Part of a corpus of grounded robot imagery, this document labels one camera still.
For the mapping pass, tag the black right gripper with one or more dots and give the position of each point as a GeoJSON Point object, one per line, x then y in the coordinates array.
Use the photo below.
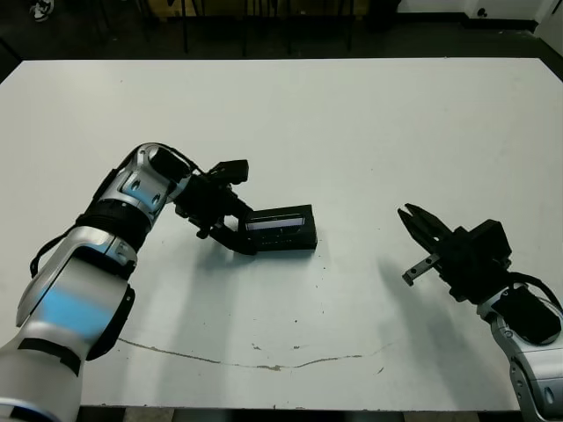
{"type": "Point", "coordinates": [466, 277]}

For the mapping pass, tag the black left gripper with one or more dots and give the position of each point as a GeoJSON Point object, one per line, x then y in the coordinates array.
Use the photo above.
{"type": "Point", "coordinates": [206, 202]}

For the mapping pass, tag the black box lid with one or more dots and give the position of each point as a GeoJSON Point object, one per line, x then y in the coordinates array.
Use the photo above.
{"type": "Point", "coordinates": [281, 213]}

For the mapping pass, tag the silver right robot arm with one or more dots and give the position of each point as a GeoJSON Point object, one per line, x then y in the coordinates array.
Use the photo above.
{"type": "Point", "coordinates": [536, 373]}

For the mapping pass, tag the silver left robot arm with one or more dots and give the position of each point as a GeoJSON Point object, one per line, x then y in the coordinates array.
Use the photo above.
{"type": "Point", "coordinates": [79, 281]}

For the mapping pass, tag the black box with white insert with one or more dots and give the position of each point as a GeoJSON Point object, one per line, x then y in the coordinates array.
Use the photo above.
{"type": "Point", "coordinates": [290, 245]}

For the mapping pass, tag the black metal chair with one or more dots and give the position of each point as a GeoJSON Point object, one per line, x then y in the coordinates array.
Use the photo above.
{"type": "Point", "coordinates": [185, 35]}

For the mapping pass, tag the black bin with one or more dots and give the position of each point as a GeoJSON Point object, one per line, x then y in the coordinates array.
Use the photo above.
{"type": "Point", "coordinates": [382, 11]}

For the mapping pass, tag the white cabinet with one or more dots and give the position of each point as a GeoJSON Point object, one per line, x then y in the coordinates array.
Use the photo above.
{"type": "Point", "coordinates": [550, 22]}

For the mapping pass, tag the white sneaker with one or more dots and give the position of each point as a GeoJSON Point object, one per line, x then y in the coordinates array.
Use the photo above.
{"type": "Point", "coordinates": [40, 11]}

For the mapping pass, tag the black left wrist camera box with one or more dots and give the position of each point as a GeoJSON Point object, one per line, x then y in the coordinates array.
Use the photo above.
{"type": "Point", "coordinates": [231, 171]}

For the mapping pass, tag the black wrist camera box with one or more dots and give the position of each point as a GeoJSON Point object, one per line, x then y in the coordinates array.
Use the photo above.
{"type": "Point", "coordinates": [231, 171]}
{"type": "Point", "coordinates": [490, 242]}

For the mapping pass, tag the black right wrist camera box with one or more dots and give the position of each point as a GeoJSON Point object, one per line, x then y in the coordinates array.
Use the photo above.
{"type": "Point", "coordinates": [490, 242]}

